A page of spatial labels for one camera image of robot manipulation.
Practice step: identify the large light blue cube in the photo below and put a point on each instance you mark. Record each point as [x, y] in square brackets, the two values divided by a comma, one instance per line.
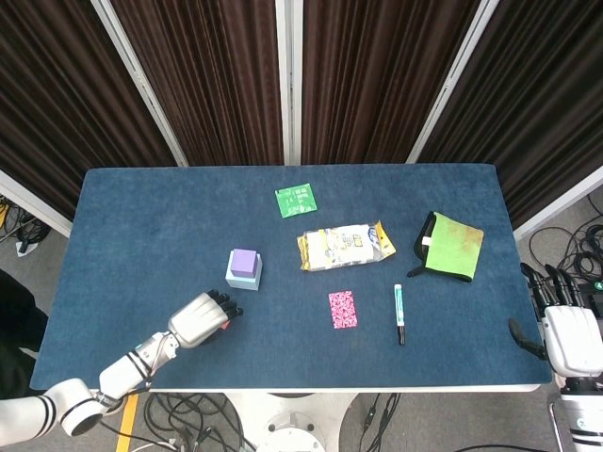
[242, 282]

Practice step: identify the green foil sachet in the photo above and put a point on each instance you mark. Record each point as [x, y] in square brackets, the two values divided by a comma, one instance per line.
[296, 201]

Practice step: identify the red white patterned card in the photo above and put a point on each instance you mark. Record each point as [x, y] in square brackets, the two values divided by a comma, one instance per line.
[343, 310]

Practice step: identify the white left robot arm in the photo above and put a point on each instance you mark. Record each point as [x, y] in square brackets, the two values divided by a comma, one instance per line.
[122, 372]

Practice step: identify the brown curtain panel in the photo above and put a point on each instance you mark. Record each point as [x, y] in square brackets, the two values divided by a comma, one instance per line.
[56, 94]
[542, 94]
[212, 70]
[367, 70]

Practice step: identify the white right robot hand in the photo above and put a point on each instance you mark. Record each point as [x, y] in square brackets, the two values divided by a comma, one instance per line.
[572, 339]

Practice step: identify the green black fabric pouch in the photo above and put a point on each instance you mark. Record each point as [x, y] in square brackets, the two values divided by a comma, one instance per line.
[452, 249]

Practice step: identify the blue fabric table cover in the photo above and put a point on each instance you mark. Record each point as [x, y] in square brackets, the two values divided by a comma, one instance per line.
[141, 226]

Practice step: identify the white yellow snack package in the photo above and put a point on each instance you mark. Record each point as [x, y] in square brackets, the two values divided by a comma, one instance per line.
[344, 247]

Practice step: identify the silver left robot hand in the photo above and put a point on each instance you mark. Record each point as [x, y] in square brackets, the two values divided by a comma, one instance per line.
[198, 320]

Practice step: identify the green white marker pen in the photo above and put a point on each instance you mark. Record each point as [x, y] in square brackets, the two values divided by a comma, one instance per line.
[399, 306]

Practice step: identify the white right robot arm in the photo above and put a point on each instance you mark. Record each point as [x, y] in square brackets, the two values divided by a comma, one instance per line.
[584, 414]

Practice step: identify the white paper scrap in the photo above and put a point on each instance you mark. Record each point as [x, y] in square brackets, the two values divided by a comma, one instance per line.
[26, 249]

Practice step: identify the white table frame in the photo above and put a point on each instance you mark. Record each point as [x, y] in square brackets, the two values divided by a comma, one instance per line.
[330, 389]

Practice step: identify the person in black clothes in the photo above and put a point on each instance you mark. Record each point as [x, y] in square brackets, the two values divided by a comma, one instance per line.
[19, 320]

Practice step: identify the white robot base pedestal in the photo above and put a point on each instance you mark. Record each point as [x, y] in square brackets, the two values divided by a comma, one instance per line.
[292, 424]

